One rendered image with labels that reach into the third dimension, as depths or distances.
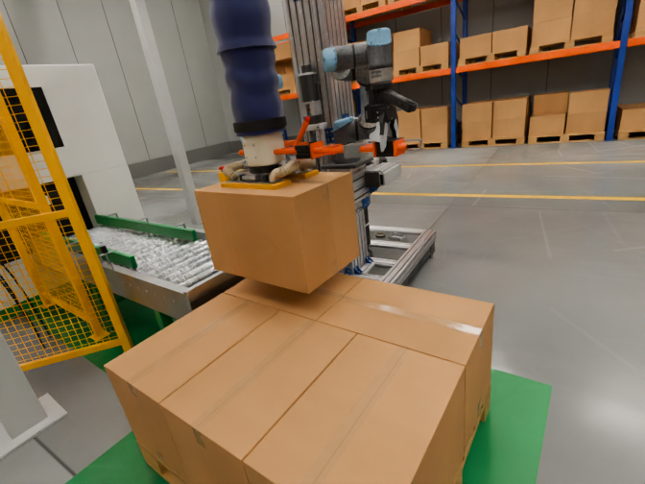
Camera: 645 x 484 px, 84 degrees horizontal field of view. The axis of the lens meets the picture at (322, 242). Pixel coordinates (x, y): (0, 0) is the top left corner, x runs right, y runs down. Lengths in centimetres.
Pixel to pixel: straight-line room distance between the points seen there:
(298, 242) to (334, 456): 71
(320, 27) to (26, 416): 256
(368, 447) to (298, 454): 18
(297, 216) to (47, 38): 1058
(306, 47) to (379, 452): 201
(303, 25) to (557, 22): 655
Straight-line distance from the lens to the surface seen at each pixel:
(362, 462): 105
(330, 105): 226
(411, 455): 106
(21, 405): 252
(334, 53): 135
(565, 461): 184
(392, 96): 125
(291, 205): 132
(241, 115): 156
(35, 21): 1161
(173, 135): 513
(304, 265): 139
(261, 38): 157
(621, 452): 194
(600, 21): 843
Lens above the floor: 138
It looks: 21 degrees down
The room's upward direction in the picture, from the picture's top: 8 degrees counter-clockwise
